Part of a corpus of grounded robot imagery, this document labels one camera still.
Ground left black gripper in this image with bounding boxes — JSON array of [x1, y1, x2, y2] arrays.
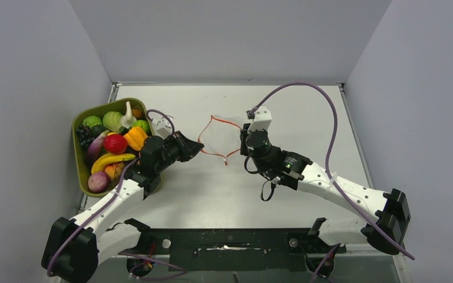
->
[[155, 131, 204, 173]]

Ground clear zip bag orange zipper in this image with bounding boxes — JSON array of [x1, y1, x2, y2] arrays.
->
[[197, 114, 245, 167]]

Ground red toy apple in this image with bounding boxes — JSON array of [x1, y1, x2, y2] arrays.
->
[[103, 134, 128, 154]]

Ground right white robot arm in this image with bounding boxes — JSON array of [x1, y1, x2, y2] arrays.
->
[[239, 123, 411, 255]]

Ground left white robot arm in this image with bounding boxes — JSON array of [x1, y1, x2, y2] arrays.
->
[[41, 131, 204, 282]]

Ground olive green food bin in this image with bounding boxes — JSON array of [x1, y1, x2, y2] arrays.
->
[[71, 98, 148, 198]]

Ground orange toy bell pepper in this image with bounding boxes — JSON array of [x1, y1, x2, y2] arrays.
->
[[123, 126, 149, 152]]

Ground small orange toy fruit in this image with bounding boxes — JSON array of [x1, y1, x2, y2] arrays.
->
[[132, 107, 145, 120]]

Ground white toy garlic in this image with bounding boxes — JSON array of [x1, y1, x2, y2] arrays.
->
[[120, 101, 137, 129]]

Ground peach toy fruit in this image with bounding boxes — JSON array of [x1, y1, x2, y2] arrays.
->
[[104, 162, 126, 181]]

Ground yellow toy banana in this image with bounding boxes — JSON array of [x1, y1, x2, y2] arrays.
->
[[91, 153, 136, 175]]

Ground light green toy lettuce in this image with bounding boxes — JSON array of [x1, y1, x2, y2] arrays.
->
[[102, 111, 123, 133]]

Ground dark green toy avocado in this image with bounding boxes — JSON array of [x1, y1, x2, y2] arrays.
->
[[89, 124, 108, 140]]

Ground purple toy eggplant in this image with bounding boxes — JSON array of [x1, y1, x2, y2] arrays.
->
[[84, 130, 109, 165]]

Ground purple toy onion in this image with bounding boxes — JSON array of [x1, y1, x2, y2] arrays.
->
[[87, 171, 111, 193]]

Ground green toy cabbage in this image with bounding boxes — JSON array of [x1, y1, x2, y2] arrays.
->
[[81, 116, 103, 129]]

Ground black toy grapes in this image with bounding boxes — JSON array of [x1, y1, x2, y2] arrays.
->
[[75, 124, 94, 151]]

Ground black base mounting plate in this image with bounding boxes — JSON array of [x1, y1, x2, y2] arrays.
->
[[132, 228, 331, 272]]

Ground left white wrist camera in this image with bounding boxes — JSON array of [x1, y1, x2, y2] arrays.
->
[[151, 116, 174, 139]]

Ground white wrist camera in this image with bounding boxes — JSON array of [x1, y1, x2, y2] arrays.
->
[[151, 116, 174, 139], [247, 106, 272, 133]]

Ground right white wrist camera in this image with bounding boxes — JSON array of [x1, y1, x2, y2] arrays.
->
[[247, 106, 272, 133]]

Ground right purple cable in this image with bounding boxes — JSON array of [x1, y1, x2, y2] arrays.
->
[[248, 82, 416, 283]]

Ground purple cable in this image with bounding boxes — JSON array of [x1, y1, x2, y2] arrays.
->
[[45, 109, 176, 279], [248, 82, 416, 283]]

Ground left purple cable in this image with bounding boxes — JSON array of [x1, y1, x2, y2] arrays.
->
[[45, 109, 176, 279]]

